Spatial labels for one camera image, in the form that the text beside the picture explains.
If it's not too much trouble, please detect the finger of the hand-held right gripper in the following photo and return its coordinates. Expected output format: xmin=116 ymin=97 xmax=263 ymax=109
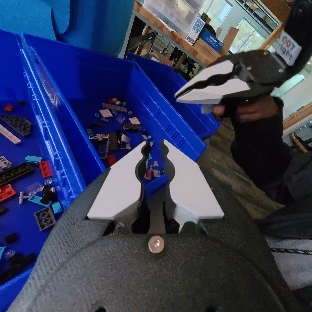
xmin=175 ymin=60 xmax=236 ymax=98
xmin=176 ymin=78 xmax=251 ymax=104

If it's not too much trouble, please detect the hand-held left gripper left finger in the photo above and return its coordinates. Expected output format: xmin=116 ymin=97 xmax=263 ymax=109
xmin=87 ymin=141 xmax=149 ymax=223

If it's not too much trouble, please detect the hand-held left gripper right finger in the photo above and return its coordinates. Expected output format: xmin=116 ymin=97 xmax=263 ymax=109
xmin=160 ymin=139 xmax=225 ymax=233

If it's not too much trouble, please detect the pile of toy bricks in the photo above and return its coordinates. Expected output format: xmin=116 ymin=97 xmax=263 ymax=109
xmin=86 ymin=97 xmax=169 ymax=181
xmin=0 ymin=102 xmax=64 ymax=286

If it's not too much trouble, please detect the blue plastic storage bin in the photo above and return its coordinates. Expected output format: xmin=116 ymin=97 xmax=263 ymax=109
xmin=0 ymin=29 xmax=88 ymax=312
xmin=21 ymin=32 xmax=207 ymax=203
xmin=125 ymin=52 xmax=222 ymax=140

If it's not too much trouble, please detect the person's right hand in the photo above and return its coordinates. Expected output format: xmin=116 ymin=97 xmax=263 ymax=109
xmin=212 ymin=96 xmax=278 ymax=122

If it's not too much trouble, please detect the blue cardboard box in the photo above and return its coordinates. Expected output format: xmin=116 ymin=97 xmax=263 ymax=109
xmin=200 ymin=29 xmax=224 ymax=56

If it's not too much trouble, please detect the white printed box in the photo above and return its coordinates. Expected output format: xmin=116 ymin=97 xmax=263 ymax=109
xmin=185 ymin=17 xmax=206 ymax=46

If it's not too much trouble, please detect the wooden workbench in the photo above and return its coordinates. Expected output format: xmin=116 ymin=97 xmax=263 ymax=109
xmin=119 ymin=0 xmax=244 ymax=71

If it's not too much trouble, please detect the wooden table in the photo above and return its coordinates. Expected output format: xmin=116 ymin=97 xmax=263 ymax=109
xmin=283 ymin=102 xmax=312 ymax=153

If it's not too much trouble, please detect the clear plastic storage box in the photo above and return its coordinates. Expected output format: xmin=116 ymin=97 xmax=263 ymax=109
xmin=144 ymin=0 xmax=208 ymax=30

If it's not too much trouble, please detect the person's black jacket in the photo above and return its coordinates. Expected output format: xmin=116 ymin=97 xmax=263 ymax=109
xmin=254 ymin=151 xmax=312 ymax=240

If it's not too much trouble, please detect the person's grey shirt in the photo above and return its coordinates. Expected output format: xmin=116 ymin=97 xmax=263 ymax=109
xmin=266 ymin=235 xmax=312 ymax=290

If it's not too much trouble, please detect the blue felt bag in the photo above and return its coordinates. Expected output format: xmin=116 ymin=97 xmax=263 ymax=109
xmin=0 ymin=0 xmax=71 ymax=34
xmin=52 ymin=0 xmax=136 ymax=58

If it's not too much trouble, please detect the black jacket drawstring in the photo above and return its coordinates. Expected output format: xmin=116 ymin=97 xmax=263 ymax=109
xmin=271 ymin=247 xmax=312 ymax=255

